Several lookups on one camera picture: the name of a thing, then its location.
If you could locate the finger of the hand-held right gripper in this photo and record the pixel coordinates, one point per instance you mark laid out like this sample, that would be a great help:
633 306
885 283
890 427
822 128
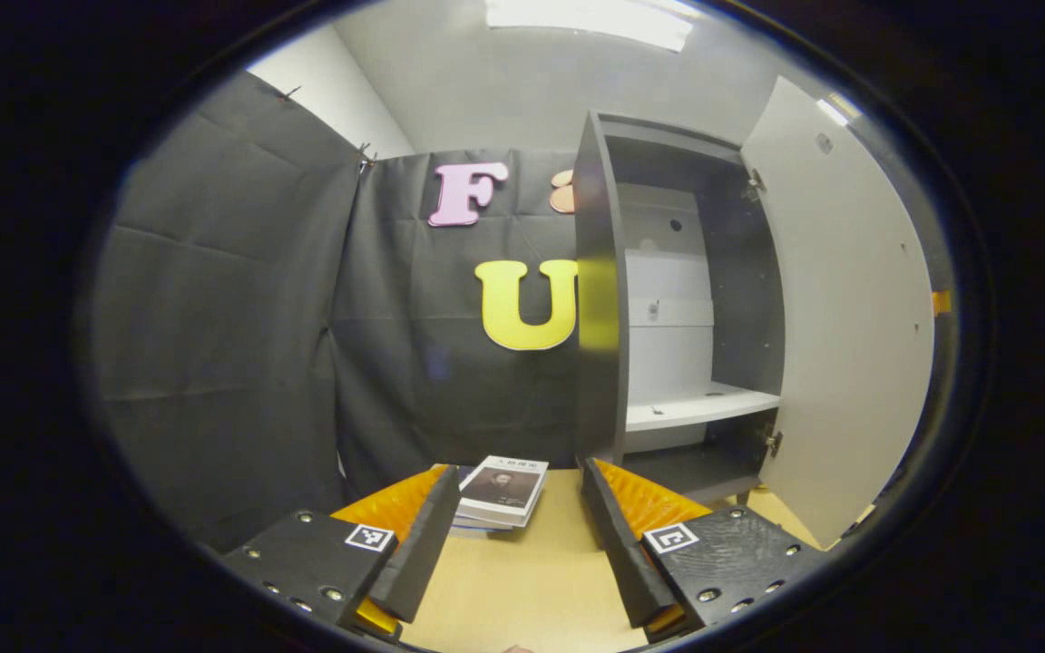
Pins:
941 303

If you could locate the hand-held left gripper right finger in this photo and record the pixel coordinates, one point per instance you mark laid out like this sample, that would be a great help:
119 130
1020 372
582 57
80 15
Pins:
627 562

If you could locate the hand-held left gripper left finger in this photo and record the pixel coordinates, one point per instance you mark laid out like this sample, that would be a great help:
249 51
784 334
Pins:
418 562

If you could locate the grey cabinet door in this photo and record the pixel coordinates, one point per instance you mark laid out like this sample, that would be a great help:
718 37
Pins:
849 345

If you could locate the grey cabinet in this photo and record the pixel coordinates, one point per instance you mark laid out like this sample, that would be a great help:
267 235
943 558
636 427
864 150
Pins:
600 408

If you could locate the white cabinet shelf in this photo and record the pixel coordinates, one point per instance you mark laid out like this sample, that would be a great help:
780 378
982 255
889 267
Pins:
704 406

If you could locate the metal door hinge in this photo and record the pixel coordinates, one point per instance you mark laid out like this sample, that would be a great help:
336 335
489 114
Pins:
773 443
754 186

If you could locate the white book with dark spine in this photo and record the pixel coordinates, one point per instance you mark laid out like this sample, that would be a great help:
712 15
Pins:
477 526

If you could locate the white book with portrait cover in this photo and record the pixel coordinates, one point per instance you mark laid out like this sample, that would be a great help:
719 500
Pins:
504 490

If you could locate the small ceiling light panel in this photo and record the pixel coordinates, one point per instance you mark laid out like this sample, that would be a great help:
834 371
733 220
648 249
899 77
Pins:
835 111

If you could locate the black backdrop cloth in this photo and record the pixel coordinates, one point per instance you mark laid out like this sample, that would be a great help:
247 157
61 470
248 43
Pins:
232 345

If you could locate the metal cloth clip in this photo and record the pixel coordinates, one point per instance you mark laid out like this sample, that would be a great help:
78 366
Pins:
364 159

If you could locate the large ceiling light panel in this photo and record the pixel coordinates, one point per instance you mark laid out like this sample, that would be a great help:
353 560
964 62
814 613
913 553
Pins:
595 18

